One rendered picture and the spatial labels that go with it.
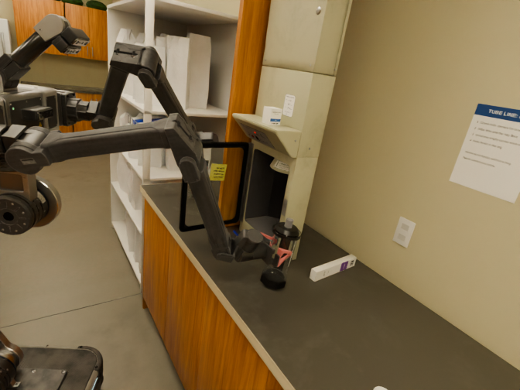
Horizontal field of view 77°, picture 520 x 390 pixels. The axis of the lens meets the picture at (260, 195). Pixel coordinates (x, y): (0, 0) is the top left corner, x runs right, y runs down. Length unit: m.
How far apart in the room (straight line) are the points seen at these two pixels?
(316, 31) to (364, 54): 0.46
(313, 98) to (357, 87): 0.44
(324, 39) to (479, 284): 1.00
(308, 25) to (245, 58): 0.33
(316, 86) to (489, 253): 0.82
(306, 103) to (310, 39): 0.21
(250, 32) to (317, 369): 1.24
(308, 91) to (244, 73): 0.37
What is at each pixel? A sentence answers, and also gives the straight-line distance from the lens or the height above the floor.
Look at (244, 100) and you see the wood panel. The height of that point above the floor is 1.56.
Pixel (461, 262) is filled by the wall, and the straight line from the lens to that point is 1.40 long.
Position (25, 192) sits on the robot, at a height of 1.21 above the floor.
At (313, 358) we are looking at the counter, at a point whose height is 0.94.
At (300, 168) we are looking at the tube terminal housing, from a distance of 1.26.
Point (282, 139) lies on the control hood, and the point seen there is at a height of 1.48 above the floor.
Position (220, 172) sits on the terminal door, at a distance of 1.43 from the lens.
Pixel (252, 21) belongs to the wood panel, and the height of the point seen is 1.87.
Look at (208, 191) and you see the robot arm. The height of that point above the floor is 1.37.
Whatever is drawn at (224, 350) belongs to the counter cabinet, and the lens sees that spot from 1.39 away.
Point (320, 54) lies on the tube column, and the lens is 1.21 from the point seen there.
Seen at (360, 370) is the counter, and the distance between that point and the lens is 1.10.
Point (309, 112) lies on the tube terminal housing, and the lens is 1.21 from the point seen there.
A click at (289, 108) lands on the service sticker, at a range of 1.27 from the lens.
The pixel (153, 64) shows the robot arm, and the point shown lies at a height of 1.66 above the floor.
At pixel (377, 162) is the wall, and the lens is 1.53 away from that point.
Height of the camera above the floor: 1.70
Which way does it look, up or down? 21 degrees down
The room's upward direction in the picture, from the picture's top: 9 degrees clockwise
